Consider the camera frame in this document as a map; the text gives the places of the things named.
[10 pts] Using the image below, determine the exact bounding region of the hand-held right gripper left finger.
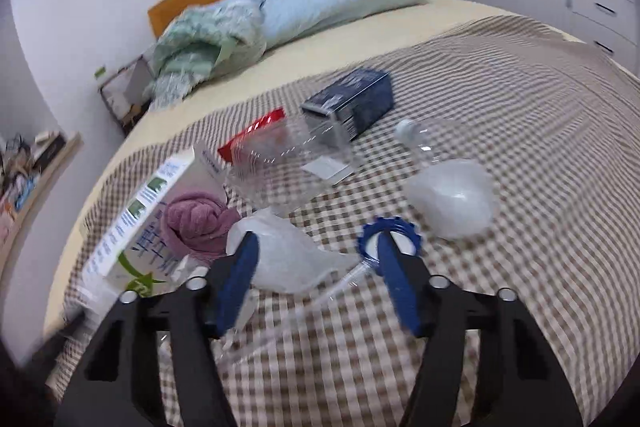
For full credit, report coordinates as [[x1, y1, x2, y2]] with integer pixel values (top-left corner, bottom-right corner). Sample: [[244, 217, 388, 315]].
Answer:
[[52, 231, 261, 427]]

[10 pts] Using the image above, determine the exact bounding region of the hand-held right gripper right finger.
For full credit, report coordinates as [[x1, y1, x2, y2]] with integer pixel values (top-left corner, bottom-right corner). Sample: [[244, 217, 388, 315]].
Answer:
[[376, 231, 586, 427]]

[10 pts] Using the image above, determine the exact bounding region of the blue toothed ring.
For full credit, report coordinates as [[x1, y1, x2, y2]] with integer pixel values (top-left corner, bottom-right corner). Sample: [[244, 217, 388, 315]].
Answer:
[[357, 216, 425, 275]]

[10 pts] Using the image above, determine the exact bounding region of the white plastic bag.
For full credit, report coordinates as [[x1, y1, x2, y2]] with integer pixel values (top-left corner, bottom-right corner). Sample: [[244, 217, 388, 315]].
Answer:
[[226, 212, 368, 295]]

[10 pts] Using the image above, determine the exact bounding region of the clear plastic clamshell container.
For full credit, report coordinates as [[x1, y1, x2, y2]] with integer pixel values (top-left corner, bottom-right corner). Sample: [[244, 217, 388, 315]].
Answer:
[[220, 107, 363, 218]]

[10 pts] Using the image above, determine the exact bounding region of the clear plastic tube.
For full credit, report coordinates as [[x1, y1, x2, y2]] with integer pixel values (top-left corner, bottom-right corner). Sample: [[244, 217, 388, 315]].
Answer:
[[220, 257, 376, 365]]

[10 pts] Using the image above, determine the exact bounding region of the pink rolled towel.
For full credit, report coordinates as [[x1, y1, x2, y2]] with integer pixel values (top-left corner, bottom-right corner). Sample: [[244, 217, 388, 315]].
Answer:
[[165, 191, 243, 265]]

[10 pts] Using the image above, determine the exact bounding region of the clear crushed plastic bottle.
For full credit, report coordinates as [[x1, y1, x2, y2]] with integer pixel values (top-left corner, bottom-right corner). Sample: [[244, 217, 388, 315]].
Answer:
[[404, 158, 496, 242]]

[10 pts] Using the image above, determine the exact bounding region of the white green milk carton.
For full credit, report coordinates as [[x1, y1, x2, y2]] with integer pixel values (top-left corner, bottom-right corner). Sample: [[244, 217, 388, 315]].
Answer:
[[80, 146, 228, 300]]

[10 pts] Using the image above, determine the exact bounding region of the red flat packet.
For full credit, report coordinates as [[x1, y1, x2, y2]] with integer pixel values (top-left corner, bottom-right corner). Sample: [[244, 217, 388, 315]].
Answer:
[[218, 107, 287, 164]]

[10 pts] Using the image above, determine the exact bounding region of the dark blue box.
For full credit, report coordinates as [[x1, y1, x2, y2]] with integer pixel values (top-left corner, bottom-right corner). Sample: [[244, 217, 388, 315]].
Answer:
[[300, 68, 393, 142]]

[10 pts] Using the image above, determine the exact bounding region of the brown checkered blanket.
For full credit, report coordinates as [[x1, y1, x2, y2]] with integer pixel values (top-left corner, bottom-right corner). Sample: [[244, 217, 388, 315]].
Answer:
[[50, 14, 640, 427]]

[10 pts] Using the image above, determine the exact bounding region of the wooden window ledge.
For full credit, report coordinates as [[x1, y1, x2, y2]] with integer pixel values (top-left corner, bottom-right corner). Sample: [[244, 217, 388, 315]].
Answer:
[[0, 132, 83, 288]]

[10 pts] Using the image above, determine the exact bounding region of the black bedside rack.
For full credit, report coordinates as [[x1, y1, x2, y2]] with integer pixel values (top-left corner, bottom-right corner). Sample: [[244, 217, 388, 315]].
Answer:
[[97, 54, 156, 138]]

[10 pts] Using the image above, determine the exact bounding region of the pile of cosmetic boxes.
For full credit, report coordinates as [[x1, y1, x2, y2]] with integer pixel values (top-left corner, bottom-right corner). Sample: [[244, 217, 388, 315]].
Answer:
[[0, 132, 68, 248]]

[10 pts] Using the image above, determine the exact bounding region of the green floral quilt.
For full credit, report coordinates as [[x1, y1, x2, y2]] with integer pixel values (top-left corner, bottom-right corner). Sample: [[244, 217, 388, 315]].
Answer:
[[142, 0, 268, 112]]

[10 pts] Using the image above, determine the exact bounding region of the light blue pillow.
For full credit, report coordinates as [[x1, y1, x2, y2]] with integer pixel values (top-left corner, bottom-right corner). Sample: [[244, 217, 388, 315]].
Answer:
[[260, 0, 430, 52]]

